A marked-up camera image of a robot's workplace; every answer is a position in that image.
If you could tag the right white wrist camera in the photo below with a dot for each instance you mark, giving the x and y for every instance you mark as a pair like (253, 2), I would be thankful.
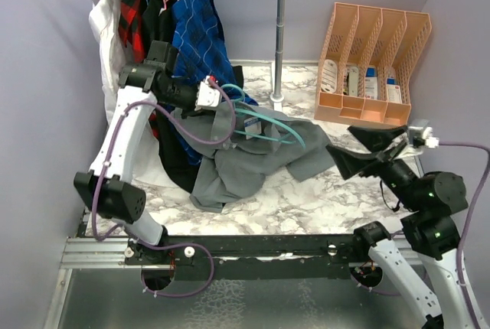
(420, 136)

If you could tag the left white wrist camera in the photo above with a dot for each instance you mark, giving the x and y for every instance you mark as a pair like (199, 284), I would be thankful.
(208, 96)

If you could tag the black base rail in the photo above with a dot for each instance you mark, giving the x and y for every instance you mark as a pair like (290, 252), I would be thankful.
(259, 257)

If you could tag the white shirt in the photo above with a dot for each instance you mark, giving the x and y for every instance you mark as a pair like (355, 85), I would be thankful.
(104, 22)

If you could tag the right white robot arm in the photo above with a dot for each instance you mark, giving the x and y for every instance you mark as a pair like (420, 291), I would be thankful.
(448, 301)

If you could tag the grey shirt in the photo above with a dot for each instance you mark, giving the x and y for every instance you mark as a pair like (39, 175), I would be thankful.
(265, 141)

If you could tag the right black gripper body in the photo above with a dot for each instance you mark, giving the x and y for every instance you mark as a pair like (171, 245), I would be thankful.
(396, 172)

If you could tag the grey boxed item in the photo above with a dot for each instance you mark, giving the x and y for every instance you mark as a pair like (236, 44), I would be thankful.
(350, 81)

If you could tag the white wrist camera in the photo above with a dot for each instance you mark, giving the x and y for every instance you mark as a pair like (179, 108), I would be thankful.
(420, 136)
(208, 96)

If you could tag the blue white box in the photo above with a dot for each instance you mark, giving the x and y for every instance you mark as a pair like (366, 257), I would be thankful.
(371, 83)

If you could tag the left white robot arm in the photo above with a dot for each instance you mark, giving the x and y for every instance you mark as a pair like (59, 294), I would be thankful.
(106, 188)

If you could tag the peach plastic file organizer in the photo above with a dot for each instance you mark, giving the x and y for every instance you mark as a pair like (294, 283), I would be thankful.
(378, 37)

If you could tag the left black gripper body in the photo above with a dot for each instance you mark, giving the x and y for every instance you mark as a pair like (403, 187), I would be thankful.
(180, 95)

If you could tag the blue plaid shirt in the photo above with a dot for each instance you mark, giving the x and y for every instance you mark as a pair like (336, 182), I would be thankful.
(199, 38)

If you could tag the red black plaid shirt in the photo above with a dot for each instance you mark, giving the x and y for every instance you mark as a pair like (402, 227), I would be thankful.
(134, 25)

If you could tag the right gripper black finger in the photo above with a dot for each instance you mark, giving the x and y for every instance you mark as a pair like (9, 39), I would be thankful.
(350, 163)
(375, 140)

